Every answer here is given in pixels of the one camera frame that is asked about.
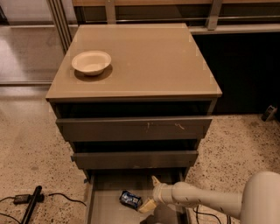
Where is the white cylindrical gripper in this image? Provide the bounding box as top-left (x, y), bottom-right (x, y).
top-left (138, 175), bottom-right (174, 214)

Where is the blue pepsi can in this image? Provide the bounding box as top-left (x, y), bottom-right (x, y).
top-left (119, 191), bottom-right (143, 210)

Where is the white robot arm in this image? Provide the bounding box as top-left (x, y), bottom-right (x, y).
top-left (138, 171), bottom-right (280, 224)

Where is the middle grey drawer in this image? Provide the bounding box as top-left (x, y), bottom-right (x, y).
top-left (72, 150), bottom-right (198, 170)

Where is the bottom grey open drawer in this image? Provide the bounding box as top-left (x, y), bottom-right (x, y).
top-left (85, 170), bottom-right (191, 224)

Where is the top grey drawer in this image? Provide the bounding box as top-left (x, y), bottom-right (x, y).
top-left (56, 116), bottom-right (212, 142)

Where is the grey drawer cabinet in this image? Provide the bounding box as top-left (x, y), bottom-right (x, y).
top-left (46, 24), bottom-right (222, 172)

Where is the black rod on floor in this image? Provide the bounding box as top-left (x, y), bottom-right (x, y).
top-left (20, 185), bottom-right (45, 224)

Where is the black power adapter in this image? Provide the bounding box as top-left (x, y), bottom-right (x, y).
top-left (13, 194), bottom-right (31, 205)

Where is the white paper bowl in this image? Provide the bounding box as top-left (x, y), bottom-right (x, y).
top-left (72, 51), bottom-right (111, 76)

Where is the small grey floor device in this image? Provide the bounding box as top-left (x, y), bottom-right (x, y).
top-left (261, 105), bottom-right (277, 122)

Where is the black coiled cable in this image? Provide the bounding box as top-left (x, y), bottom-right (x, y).
top-left (192, 205), bottom-right (232, 224)

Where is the black adapter cable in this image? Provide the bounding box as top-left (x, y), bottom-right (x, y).
top-left (0, 192), bottom-right (88, 224)

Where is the metal window frame rail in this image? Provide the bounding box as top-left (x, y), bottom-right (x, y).
top-left (45, 0), bottom-right (280, 50)

